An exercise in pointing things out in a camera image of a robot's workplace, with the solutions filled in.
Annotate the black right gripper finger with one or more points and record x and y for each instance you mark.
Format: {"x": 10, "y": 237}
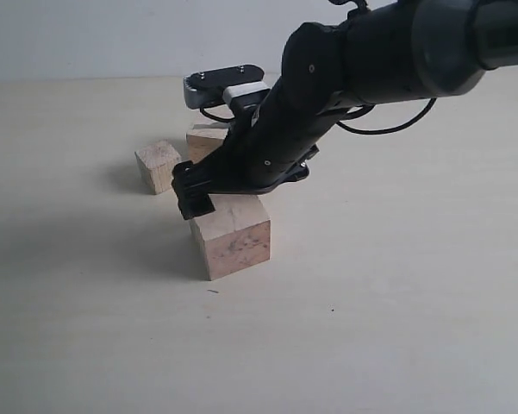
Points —
{"x": 295, "y": 174}
{"x": 190, "y": 183}

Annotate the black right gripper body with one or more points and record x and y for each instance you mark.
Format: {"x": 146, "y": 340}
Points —
{"x": 306, "y": 101}

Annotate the third largest wooden cube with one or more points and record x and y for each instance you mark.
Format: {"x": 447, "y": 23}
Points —
{"x": 156, "y": 162}

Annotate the second largest wooden cube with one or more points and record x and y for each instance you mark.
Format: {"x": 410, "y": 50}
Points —
{"x": 204, "y": 138}

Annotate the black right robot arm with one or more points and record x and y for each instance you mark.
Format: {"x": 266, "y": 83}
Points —
{"x": 420, "y": 50}

